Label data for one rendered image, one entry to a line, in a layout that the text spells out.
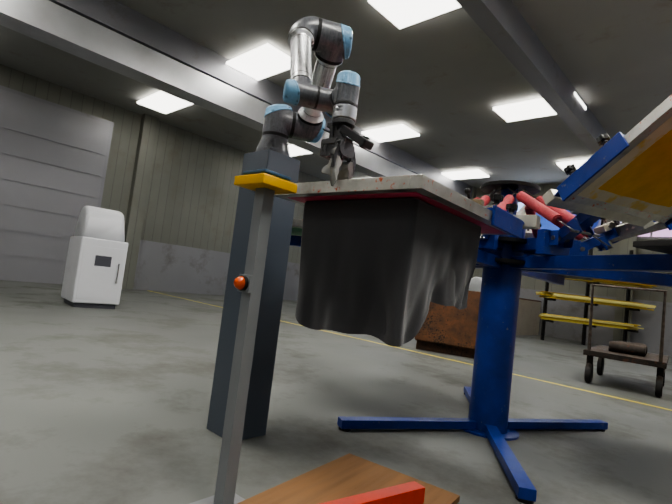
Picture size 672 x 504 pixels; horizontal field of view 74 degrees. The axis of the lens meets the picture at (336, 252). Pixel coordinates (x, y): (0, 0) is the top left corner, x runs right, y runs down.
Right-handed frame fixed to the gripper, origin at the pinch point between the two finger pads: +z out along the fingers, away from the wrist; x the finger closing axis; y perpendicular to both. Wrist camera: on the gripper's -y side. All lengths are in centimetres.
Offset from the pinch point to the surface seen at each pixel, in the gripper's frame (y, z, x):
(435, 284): -20.2, 26.6, -28.6
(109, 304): 495, 92, -157
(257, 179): 8.1, 4.6, 25.6
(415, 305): -20.8, 33.7, -16.2
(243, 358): 10, 54, 20
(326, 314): 6.4, 40.3, -8.1
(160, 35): 487, -268, -166
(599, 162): -55, -24, -76
